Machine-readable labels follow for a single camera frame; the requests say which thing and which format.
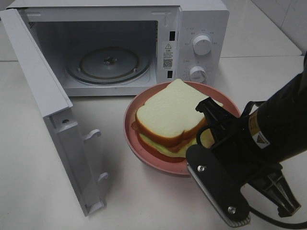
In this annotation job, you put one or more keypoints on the white upper microwave knob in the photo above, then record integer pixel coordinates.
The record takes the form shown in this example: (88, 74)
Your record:
(202, 45)

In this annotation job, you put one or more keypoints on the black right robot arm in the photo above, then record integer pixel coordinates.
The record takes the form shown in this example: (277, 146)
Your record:
(289, 106)

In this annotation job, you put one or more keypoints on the white microwave oven body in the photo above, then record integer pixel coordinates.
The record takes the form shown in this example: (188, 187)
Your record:
(166, 28)

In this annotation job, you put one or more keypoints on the pink round plate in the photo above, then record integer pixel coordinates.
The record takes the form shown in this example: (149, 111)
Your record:
(177, 168)

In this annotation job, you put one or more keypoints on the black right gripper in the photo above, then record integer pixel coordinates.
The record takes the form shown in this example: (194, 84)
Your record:
(249, 149)

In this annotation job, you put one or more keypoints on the glass microwave turntable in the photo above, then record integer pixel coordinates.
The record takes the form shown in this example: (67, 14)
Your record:
(109, 65)

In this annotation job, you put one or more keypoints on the white microwave door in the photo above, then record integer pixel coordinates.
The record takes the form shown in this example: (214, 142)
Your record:
(55, 108)

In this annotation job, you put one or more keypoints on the toy sandwich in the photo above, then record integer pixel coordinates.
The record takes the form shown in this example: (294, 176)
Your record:
(167, 123)

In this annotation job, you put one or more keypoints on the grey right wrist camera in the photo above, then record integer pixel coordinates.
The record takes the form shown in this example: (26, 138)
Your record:
(218, 186)

